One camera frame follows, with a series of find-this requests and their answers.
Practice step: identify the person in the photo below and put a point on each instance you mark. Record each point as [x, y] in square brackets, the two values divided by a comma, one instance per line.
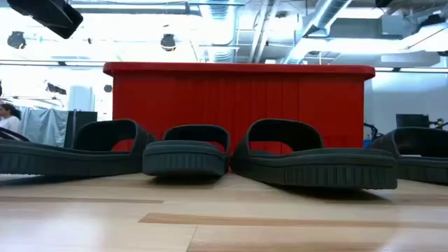
[10, 122]

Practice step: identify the dark grey rubber slide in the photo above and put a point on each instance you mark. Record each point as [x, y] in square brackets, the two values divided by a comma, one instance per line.
[423, 168]
[315, 168]
[52, 161]
[185, 161]

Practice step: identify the long ceiling light bar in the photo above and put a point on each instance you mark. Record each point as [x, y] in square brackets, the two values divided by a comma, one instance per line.
[413, 70]
[35, 63]

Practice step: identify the white column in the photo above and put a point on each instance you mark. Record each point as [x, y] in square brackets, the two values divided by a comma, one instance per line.
[81, 99]

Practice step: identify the black wall-mounted device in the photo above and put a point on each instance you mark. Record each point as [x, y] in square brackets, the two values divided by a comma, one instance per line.
[56, 89]

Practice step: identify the grey hanging cloth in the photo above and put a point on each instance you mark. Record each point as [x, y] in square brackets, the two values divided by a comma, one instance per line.
[45, 126]

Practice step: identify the red plastic bin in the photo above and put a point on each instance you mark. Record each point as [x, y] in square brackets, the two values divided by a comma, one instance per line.
[238, 94]

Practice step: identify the blue box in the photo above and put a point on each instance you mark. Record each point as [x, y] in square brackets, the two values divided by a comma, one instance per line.
[367, 143]

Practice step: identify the large round silver duct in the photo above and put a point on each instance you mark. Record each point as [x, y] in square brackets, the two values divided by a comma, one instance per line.
[325, 14]

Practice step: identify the black background robot arm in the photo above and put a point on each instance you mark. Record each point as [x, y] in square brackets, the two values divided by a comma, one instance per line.
[372, 131]

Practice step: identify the corrugated silver duct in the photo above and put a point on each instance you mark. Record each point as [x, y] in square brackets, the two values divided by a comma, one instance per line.
[222, 21]

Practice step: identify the black ceiling spotlight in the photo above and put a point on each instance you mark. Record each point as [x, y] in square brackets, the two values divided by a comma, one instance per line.
[168, 42]
[16, 40]

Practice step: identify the small round black device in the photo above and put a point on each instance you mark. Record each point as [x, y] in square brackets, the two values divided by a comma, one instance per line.
[108, 88]

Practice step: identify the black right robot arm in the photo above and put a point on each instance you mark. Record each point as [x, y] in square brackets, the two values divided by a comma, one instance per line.
[384, 3]

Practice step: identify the rectangular grey duct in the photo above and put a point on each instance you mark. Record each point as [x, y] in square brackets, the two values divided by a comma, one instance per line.
[364, 28]

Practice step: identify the black cabinet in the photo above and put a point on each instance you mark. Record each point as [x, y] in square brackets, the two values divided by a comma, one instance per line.
[80, 115]

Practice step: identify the black monitor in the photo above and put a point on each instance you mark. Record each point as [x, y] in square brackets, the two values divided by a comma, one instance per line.
[413, 120]

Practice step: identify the black monitor stand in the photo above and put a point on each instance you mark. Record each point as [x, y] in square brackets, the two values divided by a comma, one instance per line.
[438, 123]

